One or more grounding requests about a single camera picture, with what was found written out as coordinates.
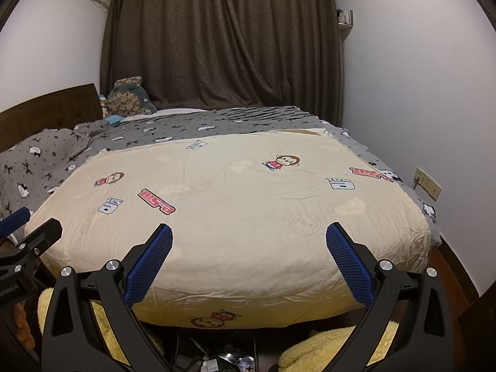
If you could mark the beige wall socket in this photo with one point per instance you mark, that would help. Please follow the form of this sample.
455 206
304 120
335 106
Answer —
428 184

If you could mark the cream cartoon print quilt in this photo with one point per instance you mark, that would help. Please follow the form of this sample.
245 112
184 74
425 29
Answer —
240 209

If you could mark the person's left hand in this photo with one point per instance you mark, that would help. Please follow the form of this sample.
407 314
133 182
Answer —
25 325

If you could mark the small blue cloth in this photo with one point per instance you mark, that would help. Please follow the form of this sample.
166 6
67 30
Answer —
114 120

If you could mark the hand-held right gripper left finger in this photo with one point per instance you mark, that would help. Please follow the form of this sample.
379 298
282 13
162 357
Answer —
149 263

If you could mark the brown patterned plush toy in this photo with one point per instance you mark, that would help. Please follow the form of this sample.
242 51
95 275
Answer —
128 99

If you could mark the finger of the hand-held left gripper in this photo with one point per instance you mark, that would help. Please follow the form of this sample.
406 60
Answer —
15 221
35 244

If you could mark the dark wooden headboard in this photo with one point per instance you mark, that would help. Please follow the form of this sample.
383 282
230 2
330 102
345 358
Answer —
50 108

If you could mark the dark brown curtain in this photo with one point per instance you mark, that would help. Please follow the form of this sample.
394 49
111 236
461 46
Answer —
217 42

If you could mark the small wall shelf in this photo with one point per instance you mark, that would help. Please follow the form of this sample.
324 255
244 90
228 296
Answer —
345 17

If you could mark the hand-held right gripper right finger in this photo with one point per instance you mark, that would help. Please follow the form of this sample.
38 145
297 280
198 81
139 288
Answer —
348 263

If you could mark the grey printed bed sheet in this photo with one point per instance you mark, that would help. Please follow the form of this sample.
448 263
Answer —
58 151

